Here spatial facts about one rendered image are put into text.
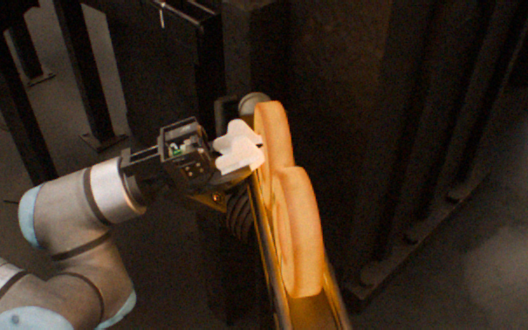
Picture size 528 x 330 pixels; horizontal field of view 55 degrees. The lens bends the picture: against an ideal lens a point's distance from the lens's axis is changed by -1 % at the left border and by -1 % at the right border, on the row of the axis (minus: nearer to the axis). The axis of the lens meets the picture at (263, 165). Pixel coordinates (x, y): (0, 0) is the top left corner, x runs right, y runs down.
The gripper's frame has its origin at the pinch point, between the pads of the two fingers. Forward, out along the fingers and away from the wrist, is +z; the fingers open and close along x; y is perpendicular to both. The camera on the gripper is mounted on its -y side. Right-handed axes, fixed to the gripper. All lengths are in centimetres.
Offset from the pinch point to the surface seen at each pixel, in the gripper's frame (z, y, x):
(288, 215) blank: 0.6, 6.7, -18.3
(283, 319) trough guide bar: -3.5, -0.3, -25.9
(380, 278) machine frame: 11, -72, 17
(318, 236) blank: 2.9, 4.7, -20.7
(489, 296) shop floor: 37, -88, 10
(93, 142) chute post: -67, -53, 91
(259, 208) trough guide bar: -3.9, -2.0, -8.4
